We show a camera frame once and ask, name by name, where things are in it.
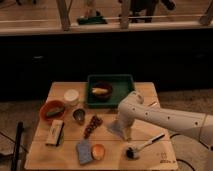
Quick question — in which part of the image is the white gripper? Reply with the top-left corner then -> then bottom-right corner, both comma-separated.
118,118 -> 133,140

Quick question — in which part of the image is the grey-blue towel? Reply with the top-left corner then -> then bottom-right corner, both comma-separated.
107,120 -> 124,138

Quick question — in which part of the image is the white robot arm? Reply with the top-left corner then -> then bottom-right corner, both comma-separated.
117,91 -> 213,171

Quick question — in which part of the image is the small grey metal cup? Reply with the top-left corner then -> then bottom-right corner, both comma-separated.
73,109 -> 85,125

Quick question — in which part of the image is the white paper cup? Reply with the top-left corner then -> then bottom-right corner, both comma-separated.
64,89 -> 79,106

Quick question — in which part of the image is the brown grape bunch toy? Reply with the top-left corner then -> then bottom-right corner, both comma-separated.
84,115 -> 103,139

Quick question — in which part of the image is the dark brown bowl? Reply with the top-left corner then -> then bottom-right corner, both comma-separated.
91,82 -> 113,101

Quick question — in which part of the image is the black-headed dish brush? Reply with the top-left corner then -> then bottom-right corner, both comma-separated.
125,133 -> 165,160

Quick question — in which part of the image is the green plastic tray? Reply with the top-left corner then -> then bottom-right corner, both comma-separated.
85,74 -> 135,109

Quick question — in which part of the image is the orange round fruit toy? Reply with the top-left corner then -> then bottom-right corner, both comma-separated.
92,144 -> 105,160

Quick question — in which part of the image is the yellow corn cob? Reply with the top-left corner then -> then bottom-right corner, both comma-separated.
92,88 -> 108,95

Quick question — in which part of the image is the blue sponge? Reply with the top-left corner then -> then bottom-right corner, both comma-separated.
76,139 -> 93,165

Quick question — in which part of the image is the whiteboard eraser block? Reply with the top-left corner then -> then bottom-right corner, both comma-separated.
46,120 -> 64,146

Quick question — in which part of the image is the orange plastic bowl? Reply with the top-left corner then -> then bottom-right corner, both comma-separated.
39,100 -> 65,124

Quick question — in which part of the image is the green object in bowl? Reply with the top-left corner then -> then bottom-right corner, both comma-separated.
46,107 -> 65,117

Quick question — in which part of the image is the green box on shelf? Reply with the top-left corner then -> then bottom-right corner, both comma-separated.
77,16 -> 107,25

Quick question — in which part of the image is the black stand pole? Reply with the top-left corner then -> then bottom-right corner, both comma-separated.
11,122 -> 24,171

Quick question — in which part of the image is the black cable on floor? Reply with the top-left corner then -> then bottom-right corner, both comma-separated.
169,132 -> 213,171

